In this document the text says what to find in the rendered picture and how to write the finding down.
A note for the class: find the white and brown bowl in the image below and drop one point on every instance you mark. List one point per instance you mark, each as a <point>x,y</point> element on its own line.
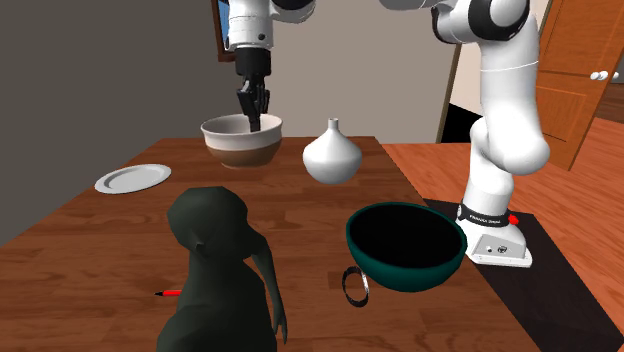
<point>242,144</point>

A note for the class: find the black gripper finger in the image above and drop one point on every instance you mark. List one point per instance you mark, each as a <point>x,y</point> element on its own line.
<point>253,109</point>

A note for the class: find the red pen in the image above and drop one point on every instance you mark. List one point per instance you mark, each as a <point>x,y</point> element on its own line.
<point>168,293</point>

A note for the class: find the dark robot stand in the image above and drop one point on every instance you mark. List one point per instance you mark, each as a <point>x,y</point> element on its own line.
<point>551,302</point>

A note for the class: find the white vase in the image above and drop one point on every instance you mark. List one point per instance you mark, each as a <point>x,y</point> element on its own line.
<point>332,158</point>

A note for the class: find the white plate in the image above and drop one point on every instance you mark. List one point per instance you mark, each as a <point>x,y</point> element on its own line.
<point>132,178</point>

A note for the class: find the dark bird figure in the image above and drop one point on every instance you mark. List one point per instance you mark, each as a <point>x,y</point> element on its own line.
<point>219,273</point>

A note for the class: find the teal bowl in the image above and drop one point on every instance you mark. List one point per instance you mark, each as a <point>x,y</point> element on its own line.
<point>404,248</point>

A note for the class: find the wooden door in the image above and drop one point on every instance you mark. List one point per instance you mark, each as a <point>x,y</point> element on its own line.
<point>570,73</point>

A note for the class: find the framed wall picture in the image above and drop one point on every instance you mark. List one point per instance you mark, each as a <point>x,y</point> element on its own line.
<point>220,39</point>

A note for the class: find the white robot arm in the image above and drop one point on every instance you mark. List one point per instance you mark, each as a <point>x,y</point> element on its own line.
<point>507,97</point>

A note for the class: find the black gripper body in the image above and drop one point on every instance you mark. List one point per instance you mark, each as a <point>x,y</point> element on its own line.
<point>253,63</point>

